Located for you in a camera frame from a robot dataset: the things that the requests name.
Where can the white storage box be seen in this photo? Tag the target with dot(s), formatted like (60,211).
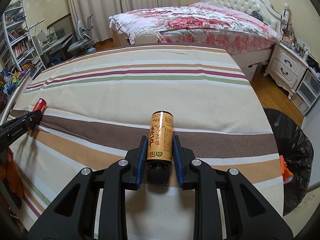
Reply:
(250,71)

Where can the orange plastic bag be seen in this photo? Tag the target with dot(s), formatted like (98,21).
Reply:
(285,170)

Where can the beige curtains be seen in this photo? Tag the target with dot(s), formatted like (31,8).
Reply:
(100,5)

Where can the yellow bottle with black cap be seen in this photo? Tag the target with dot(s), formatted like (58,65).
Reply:
(160,140)

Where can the orange clothing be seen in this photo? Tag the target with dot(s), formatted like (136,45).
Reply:
(11,175)

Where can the cluster of small bottles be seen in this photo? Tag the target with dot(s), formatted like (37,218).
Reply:
(295,42)

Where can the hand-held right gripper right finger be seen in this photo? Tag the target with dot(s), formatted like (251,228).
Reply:
(178,160)

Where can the plastic drawer unit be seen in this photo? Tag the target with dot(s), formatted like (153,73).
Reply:
(307,90)

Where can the black lined trash bin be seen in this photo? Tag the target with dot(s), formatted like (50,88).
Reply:
(297,142)

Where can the floral blanket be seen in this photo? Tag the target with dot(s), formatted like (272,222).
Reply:
(195,22)

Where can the blue stool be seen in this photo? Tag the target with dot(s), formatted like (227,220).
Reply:
(55,61)

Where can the dark cloth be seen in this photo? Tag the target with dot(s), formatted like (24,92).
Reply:
(257,15)

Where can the white bookshelf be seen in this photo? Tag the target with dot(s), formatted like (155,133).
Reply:
(17,40)

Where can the striped tablecloth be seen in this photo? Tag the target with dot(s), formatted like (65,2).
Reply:
(150,87)

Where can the red can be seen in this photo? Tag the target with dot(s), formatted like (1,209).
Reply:
(40,104)

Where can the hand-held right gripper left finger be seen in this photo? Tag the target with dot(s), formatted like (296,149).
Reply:
(141,160)

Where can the grey desk chair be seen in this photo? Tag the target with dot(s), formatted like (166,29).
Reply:
(80,43)

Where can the grey desk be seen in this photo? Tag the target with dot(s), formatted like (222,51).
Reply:
(57,41)

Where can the colourful toy pile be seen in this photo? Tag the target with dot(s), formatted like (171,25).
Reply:
(12,80)

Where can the dark clutter pile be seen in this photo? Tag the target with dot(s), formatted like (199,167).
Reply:
(313,63)

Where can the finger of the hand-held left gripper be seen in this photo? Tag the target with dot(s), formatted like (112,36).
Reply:
(32,120)

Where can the white nightstand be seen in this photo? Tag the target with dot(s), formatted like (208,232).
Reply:
(285,65)

